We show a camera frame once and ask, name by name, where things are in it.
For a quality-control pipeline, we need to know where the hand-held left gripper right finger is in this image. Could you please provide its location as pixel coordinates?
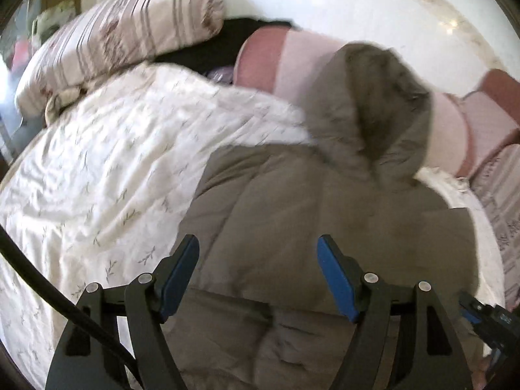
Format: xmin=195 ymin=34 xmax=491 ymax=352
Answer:
xmin=317 ymin=234 xmax=474 ymax=390

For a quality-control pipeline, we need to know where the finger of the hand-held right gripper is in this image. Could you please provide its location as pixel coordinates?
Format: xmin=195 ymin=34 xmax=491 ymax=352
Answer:
xmin=459 ymin=290 xmax=489 ymax=326

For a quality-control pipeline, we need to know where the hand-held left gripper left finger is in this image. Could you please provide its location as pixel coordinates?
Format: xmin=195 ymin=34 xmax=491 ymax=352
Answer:
xmin=45 ymin=234 xmax=201 ymax=390

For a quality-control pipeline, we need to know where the grey-brown hooded jacket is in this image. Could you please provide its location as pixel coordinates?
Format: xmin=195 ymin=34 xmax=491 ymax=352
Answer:
xmin=164 ymin=42 xmax=494 ymax=390

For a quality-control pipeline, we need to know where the pink patterned bedding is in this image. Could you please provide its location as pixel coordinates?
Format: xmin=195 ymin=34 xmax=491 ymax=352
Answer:
xmin=469 ymin=144 xmax=520 ymax=305

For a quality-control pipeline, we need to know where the white floral bedsheet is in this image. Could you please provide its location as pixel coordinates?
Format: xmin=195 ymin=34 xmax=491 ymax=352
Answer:
xmin=0 ymin=65 xmax=506 ymax=390

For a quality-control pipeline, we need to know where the pink pillow with red edge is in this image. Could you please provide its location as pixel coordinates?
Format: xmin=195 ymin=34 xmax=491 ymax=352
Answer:
xmin=455 ymin=69 xmax=520 ymax=178

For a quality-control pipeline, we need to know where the purple cloth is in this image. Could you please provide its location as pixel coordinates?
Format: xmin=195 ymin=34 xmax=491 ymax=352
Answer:
xmin=204 ymin=67 xmax=235 ymax=87

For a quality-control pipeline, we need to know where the long pink pillow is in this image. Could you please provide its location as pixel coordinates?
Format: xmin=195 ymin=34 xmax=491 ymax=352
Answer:
xmin=233 ymin=24 xmax=474 ymax=176

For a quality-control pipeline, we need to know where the black cloth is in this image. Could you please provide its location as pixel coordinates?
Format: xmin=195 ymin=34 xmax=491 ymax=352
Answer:
xmin=154 ymin=17 xmax=301 ymax=86

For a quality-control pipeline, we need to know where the striped pink pillow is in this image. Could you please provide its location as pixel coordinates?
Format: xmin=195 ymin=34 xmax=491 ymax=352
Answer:
xmin=15 ymin=0 xmax=226 ymax=126

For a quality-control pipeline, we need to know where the red object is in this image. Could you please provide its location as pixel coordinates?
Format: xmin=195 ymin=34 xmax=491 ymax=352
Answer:
xmin=11 ymin=40 xmax=35 ymax=72

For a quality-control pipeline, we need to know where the floral patterned bundle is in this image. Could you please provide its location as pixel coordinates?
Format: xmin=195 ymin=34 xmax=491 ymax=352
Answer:
xmin=32 ymin=2 xmax=76 ymax=43

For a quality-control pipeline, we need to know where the black cable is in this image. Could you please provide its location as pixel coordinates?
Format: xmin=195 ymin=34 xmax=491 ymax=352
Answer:
xmin=0 ymin=224 xmax=141 ymax=390

